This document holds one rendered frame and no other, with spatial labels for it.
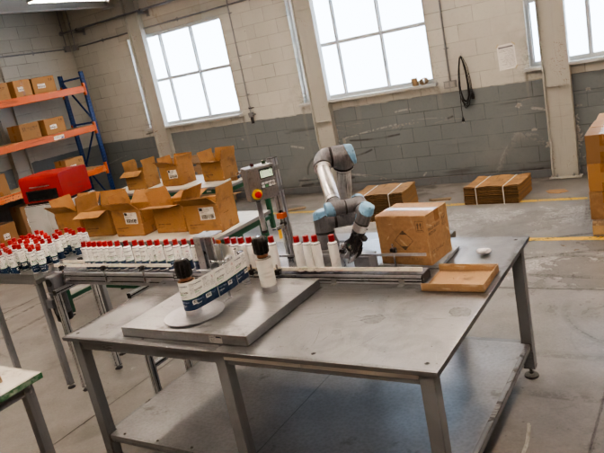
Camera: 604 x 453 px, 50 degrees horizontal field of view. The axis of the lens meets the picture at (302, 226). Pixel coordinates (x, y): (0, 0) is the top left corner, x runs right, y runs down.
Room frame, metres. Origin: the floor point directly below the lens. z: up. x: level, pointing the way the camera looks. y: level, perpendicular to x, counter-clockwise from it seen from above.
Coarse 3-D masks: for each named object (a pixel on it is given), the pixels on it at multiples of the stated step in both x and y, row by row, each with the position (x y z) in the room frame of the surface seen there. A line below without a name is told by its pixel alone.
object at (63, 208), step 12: (84, 192) 6.47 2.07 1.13; (96, 192) 6.37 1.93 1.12; (60, 204) 6.35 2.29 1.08; (72, 204) 6.45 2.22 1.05; (84, 204) 6.15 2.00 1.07; (96, 204) 6.27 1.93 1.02; (60, 216) 6.20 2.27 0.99; (72, 216) 6.11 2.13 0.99; (60, 228) 6.23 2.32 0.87; (72, 228) 6.14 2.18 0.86
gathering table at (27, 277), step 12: (0, 276) 4.61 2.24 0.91; (12, 276) 4.53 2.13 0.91; (24, 276) 4.44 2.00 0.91; (36, 276) 4.49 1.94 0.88; (36, 288) 4.44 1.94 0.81; (108, 300) 4.87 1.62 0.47; (0, 312) 4.79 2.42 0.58; (48, 312) 4.43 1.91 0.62; (0, 324) 4.78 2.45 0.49; (48, 324) 4.44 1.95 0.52; (12, 348) 4.78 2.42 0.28; (60, 348) 4.44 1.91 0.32; (12, 360) 4.78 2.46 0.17; (60, 360) 4.43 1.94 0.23; (72, 384) 4.45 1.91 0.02
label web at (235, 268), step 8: (216, 248) 3.59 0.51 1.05; (224, 248) 3.60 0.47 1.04; (232, 248) 3.49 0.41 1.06; (224, 256) 3.63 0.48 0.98; (232, 256) 3.52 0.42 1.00; (240, 256) 3.32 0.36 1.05; (224, 264) 3.19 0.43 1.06; (232, 264) 3.25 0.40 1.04; (240, 264) 3.31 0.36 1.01; (224, 272) 3.18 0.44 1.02; (232, 272) 3.24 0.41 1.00; (240, 272) 3.29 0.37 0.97; (232, 280) 3.22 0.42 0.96; (240, 280) 3.28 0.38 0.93; (232, 288) 3.21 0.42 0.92
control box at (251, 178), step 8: (248, 168) 3.52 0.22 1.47; (256, 168) 3.52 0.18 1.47; (272, 168) 3.55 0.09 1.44; (248, 176) 3.50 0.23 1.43; (256, 176) 3.52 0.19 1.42; (272, 176) 3.55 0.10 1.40; (248, 184) 3.50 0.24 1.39; (256, 184) 3.51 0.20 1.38; (248, 192) 3.53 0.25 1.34; (264, 192) 3.53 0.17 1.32; (272, 192) 3.54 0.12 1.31; (248, 200) 3.56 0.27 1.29; (256, 200) 3.51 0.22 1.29
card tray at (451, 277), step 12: (444, 264) 3.06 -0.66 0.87; (456, 264) 3.02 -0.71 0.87; (468, 264) 2.99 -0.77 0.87; (480, 264) 2.96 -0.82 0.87; (492, 264) 2.92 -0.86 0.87; (444, 276) 2.98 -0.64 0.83; (456, 276) 2.95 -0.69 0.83; (468, 276) 2.92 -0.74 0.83; (480, 276) 2.89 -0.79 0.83; (492, 276) 2.81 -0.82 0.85; (432, 288) 2.83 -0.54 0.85; (444, 288) 2.80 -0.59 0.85; (456, 288) 2.77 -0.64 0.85; (468, 288) 2.73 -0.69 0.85; (480, 288) 2.70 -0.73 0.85
